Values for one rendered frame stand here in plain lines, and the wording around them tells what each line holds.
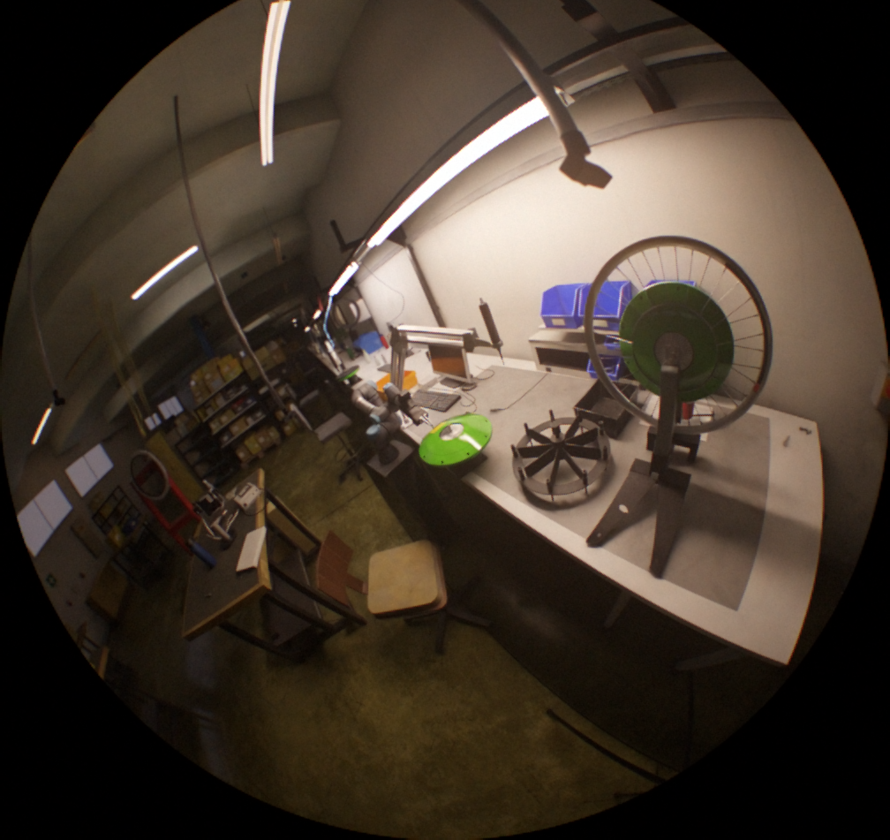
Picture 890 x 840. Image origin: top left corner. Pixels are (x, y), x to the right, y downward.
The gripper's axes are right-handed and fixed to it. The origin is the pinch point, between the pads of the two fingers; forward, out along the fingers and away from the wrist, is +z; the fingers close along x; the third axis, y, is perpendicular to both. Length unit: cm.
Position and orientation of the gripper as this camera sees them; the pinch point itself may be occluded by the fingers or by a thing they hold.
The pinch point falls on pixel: (432, 426)
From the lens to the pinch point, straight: 117.9
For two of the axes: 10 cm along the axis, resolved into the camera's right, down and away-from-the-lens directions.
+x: -7.0, 5.5, -4.5
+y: -0.4, 6.0, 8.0
